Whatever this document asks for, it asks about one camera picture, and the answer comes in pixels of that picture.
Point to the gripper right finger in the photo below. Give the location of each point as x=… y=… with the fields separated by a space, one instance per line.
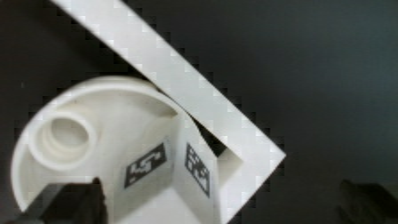
x=369 y=203

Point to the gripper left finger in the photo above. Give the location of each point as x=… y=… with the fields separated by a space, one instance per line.
x=68 y=204

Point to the white round stool seat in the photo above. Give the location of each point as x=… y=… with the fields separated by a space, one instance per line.
x=98 y=111

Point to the white front rail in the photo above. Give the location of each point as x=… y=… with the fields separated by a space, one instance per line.
x=253 y=155

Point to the white stool leg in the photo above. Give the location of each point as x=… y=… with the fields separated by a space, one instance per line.
x=159 y=177

